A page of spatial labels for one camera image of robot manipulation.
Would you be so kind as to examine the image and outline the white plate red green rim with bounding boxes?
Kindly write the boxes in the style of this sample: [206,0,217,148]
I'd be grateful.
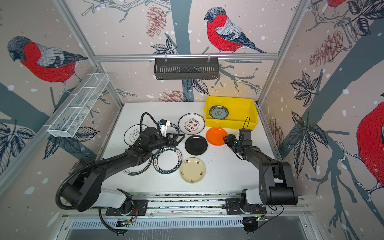
[123,157,153,176]

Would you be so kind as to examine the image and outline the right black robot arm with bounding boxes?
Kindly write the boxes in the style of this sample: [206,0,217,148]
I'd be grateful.
[223,128,299,206]

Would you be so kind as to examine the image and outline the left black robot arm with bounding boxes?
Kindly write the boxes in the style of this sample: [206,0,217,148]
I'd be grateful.
[55,127,185,212]

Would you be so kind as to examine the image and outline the blue green patterned plate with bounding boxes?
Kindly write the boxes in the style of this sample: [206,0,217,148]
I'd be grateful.
[209,105,229,120]

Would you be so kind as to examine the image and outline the yellow plastic bin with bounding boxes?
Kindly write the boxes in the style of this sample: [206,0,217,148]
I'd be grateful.
[204,96,258,130]

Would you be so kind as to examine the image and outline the white plate red characters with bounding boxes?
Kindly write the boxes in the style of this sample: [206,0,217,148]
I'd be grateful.
[178,113,205,135]

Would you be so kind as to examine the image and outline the white wire mesh shelf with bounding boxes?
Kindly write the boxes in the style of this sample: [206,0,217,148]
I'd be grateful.
[48,73,110,138]

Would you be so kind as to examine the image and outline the white plate green rim upper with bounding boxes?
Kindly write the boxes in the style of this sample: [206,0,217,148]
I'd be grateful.
[169,123,180,134]

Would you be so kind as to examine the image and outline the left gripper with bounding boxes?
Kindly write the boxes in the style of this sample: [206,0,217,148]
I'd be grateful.
[149,132,185,152]

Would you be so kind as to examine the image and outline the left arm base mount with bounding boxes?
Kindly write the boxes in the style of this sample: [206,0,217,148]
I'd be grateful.
[106,200,149,217]

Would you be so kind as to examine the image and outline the white plate green rim lettered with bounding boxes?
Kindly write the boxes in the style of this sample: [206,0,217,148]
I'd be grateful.
[153,147,183,175]

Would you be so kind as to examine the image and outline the black hanging wire basket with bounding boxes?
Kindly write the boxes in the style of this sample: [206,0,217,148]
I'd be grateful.
[154,58,219,80]

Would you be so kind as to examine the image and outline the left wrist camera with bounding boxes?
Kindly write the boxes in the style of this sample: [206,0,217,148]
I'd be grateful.
[159,120,171,137]

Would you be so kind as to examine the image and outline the cream plate flower dots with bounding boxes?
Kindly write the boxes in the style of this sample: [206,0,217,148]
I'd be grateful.
[180,158,206,184]

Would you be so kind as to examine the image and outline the aluminium rail frame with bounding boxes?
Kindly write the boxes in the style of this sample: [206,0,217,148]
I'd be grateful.
[62,191,313,218]

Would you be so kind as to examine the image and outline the orange plate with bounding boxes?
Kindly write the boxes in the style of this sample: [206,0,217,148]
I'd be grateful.
[206,128,228,146]

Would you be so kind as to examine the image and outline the white plate black cloud outline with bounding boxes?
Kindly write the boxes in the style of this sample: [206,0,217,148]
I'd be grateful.
[123,124,140,146]

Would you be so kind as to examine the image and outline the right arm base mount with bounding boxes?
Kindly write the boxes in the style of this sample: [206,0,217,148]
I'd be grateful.
[221,198,267,215]

